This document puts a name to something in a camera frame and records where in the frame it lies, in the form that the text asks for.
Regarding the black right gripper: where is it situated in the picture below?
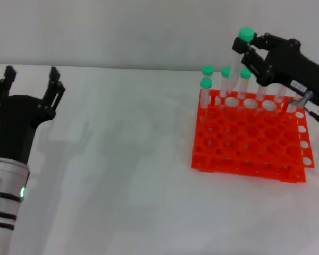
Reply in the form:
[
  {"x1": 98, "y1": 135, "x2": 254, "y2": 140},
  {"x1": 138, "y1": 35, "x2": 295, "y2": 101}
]
[{"x1": 231, "y1": 32, "x2": 319, "y2": 106}]

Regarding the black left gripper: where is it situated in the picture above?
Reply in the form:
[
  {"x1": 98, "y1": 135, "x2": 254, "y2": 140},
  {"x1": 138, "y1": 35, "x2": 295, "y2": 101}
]
[{"x1": 0, "y1": 65, "x2": 66, "y2": 165}]

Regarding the clear test tube green cap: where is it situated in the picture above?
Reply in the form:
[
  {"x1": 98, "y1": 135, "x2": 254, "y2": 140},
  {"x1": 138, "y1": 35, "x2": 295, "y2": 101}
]
[
  {"x1": 199, "y1": 78, "x2": 213, "y2": 123},
  {"x1": 238, "y1": 67, "x2": 253, "y2": 99},
  {"x1": 289, "y1": 90, "x2": 303, "y2": 106},
  {"x1": 202, "y1": 65, "x2": 214, "y2": 92},
  {"x1": 219, "y1": 66, "x2": 233, "y2": 99},
  {"x1": 256, "y1": 83, "x2": 266, "y2": 101},
  {"x1": 274, "y1": 83, "x2": 287, "y2": 103},
  {"x1": 227, "y1": 27, "x2": 256, "y2": 94}
]

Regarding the orange test tube rack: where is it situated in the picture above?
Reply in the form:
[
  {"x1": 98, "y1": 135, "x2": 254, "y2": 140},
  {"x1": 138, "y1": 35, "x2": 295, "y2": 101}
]
[{"x1": 190, "y1": 89, "x2": 316, "y2": 184}]

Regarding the grey right wrist cable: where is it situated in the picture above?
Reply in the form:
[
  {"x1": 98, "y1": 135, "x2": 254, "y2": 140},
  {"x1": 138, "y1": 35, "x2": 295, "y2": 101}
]
[{"x1": 287, "y1": 90, "x2": 319, "y2": 133}]

